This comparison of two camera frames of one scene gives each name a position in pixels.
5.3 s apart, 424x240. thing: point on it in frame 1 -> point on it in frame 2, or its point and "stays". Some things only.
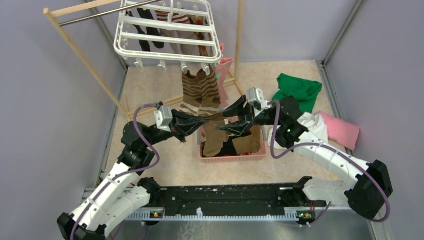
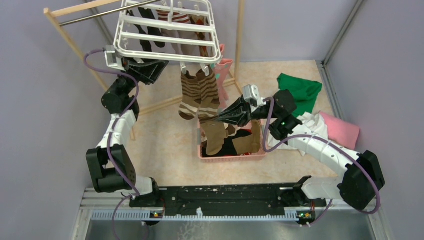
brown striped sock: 191,96 stays
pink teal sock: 221,69 stays
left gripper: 188,123 -> 147,71
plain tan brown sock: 214,139 stays
